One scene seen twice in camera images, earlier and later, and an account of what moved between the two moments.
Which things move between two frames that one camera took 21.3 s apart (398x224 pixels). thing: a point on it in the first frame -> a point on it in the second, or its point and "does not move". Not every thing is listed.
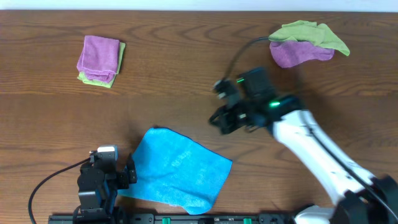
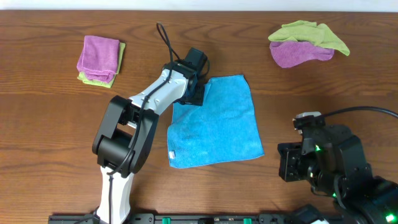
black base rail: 172,219 does not move
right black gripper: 233,116 -> 288,162
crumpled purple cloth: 287,53 does not move
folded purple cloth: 99,59 does not move
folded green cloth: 82,76 does not move
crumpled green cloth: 308,31 does not move
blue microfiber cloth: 176,170 -> 222,129
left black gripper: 125,177 -> 195,95
